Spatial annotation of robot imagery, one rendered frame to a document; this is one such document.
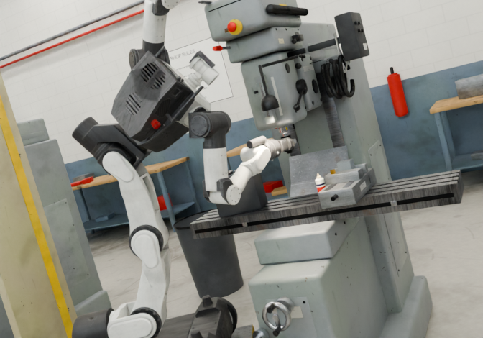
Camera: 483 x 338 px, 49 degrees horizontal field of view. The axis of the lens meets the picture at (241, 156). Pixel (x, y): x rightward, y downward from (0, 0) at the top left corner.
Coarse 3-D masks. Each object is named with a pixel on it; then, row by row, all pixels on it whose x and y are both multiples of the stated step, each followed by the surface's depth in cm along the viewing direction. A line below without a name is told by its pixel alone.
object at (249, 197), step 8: (256, 176) 251; (248, 184) 248; (256, 184) 248; (248, 192) 249; (256, 192) 247; (264, 192) 258; (240, 200) 251; (248, 200) 249; (256, 200) 248; (264, 200) 255; (224, 208) 254; (232, 208) 252; (240, 208) 251; (248, 208) 250; (256, 208) 249
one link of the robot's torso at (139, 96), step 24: (144, 72) 199; (168, 72) 195; (120, 96) 205; (144, 96) 198; (168, 96) 195; (192, 96) 198; (120, 120) 205; (144, 120) 197; (168, 120) 204; (144, 144) 207; (168, 144) 214
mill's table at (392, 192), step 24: (384, 192) 219; (408, 192) 211; (432, 192) 207; (456, 192) 203; (216, 216) 259; (240, 216) 246; (264, 216) 241; (288, 216) 236; (312, 216) 231; (336, 216) 226
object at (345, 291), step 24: (360, 216) 268; (360, 240) 257; (288, 264) 224; (312, 264) 216; (336, 264) 222; (360, 264) 250; (264, 288) 213; (288, 288) 208; (312, 288) 204; (336, 288) 216; (360, 288) 243; (312, 312) 206; (336, 312) 211; (360, 312) 237; (384, 312) 270; (288, 336) 213; (312, 336) 208; (336, 336) 206; (360, 336) 231
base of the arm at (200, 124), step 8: (192, 112) 201; (200, 112) 196; (208, 112) 207; (224, 112) 206; (192, 120) 197; (200, 120) 195; (208, 120) 194; (192, 128) 198; (200, 128) 196; (208, 128) 194; (192, 136) 199; (200, 136) 196
